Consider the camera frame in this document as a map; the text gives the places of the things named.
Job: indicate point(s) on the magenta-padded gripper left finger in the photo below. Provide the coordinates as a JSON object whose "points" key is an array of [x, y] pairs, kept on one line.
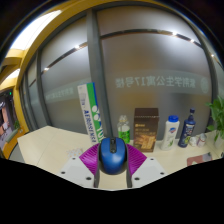
{"points": [[87, 160]]}

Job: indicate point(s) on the tall white shuttlecock tube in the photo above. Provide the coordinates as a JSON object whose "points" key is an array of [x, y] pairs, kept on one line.
{"points": [[90, 111]]}

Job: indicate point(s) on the blue computer mouse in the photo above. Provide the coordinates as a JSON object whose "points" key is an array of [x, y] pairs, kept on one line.
{"points": [[112, 156]]}

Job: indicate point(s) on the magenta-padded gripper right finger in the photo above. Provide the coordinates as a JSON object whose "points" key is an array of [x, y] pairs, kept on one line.
{"points": [[136, 160]]}

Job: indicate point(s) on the potted green plant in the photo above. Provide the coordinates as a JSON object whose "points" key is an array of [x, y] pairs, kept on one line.
{"points": [[218, 115]]}

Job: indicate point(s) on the crumpled white paper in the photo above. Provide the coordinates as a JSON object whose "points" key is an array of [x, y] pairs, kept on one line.
{"points": [[193, 141]]}

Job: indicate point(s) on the white bottle blue cap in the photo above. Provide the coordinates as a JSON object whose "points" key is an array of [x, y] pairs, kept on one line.
{"points": [[170, 133]]}

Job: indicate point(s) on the clear bottle green label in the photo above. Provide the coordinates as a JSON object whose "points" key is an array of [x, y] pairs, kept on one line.
{"points": [[123, 131]]}

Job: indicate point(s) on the dark blue pump bottle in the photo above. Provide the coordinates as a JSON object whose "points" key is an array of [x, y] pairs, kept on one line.
{"points": [[187, 130]]}

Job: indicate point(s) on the brown cardboard box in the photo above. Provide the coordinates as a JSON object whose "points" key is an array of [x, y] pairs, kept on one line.
{"points": [[146, 130]]}

